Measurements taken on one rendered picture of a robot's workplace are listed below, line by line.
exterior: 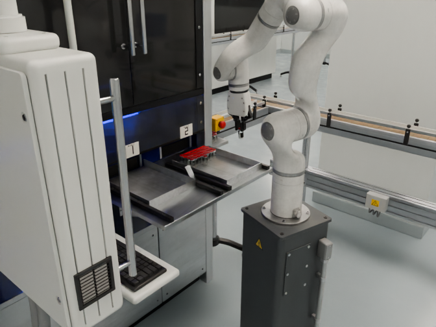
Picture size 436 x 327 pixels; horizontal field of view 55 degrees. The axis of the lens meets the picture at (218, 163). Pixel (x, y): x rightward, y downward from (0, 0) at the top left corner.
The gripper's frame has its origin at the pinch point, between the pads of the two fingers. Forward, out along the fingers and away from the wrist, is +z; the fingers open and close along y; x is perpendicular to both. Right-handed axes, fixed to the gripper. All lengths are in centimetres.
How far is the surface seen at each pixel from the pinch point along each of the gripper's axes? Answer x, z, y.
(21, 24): -83, -51, 0
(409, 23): 155, -23, 14
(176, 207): -37.0, 23.5, -4.2
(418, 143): 91, 29, 47
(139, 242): -33, 56, -38
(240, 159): 14.8, 24.4, -12.8
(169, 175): -19.2, 23.2, -27.1
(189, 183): -22.3, 21.2, -11.1
